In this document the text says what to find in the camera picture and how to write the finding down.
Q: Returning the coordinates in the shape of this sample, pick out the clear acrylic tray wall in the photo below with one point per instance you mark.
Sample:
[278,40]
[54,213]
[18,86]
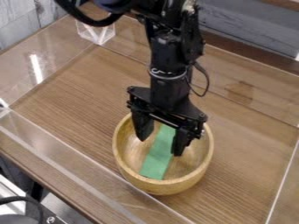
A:
[65,133]

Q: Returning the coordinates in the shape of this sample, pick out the grey metal frame bracket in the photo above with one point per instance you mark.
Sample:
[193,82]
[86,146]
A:
[59,213]

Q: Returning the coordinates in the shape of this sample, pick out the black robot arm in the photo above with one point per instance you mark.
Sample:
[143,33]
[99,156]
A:
[174,36]

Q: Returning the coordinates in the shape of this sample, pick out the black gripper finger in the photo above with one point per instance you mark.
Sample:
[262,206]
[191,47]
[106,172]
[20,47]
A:
[182,139]
[143,123]

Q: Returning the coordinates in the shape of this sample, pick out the clear acrylic corner bracket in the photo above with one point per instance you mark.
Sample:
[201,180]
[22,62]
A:
[98,35]

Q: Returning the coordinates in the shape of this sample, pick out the green rectangular block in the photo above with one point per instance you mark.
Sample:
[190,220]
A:
[159,155]

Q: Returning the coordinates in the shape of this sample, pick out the brown wooden bowl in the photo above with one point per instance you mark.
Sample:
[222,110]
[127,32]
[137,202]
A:
[155,180]

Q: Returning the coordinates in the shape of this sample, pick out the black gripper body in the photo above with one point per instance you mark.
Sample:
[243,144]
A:
[166,100]

